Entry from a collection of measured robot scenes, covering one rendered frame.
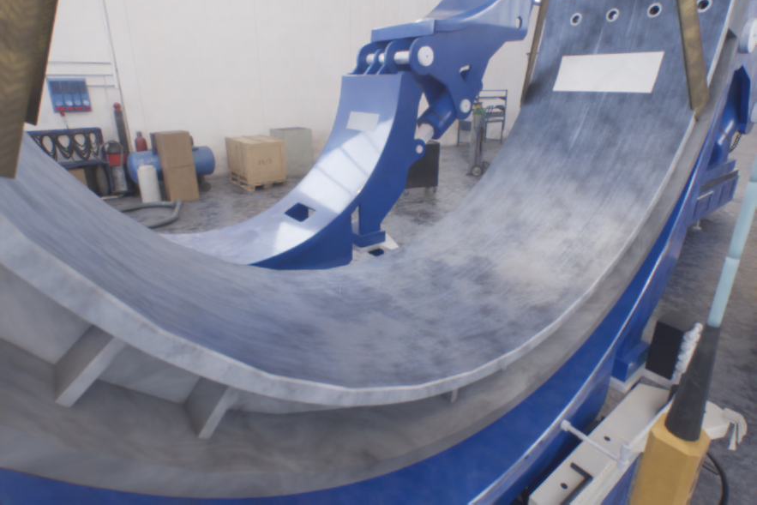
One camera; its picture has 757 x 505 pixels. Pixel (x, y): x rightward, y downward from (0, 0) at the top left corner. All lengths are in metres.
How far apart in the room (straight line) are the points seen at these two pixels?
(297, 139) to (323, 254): 6.97
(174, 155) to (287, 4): 4.56
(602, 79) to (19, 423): 1.92
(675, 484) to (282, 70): 10.13
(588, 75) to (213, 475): 1.82
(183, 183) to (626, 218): 7.43
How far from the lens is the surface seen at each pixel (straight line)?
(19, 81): 0.51
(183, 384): 0.83
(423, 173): 7.80
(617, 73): 1.93
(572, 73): 2.02
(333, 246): 2.98
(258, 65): 10.22
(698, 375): 0.83
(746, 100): 2.68
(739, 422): 2.20
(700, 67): 1.78
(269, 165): 8.61
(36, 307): 0.73
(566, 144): 1.86
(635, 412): 2.04
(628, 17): 2.00
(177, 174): 8.14
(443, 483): 1.36
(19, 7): 0.53
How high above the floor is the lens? 2.04
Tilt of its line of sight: 19 degrees down
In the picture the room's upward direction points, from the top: straight up
